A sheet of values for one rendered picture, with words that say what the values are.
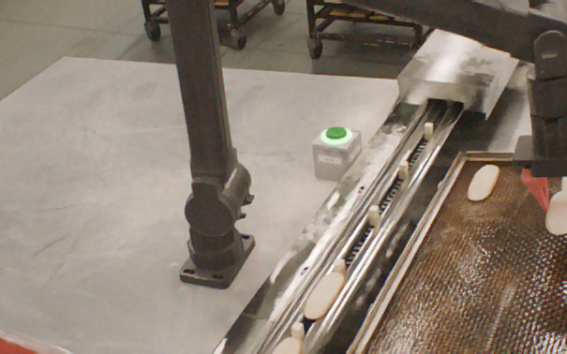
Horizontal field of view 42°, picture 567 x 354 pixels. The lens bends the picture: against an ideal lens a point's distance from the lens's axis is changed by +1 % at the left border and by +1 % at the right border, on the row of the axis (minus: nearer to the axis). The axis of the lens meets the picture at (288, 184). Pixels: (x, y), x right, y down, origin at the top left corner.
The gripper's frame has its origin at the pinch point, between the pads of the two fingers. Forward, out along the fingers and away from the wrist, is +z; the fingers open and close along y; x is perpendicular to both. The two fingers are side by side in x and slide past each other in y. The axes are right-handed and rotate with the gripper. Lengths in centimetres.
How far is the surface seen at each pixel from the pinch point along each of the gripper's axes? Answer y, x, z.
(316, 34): 142, -233, 56
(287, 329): 33.5, 21.4, 6.5
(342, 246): 32.0, 2.7, 6.5
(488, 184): 11.9, -10.9, 3.5
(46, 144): 106, -17, -3
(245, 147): 63, -25, 4
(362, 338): 21.3, 23.8, 4.4
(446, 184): 18.8, -12.1, 4.3
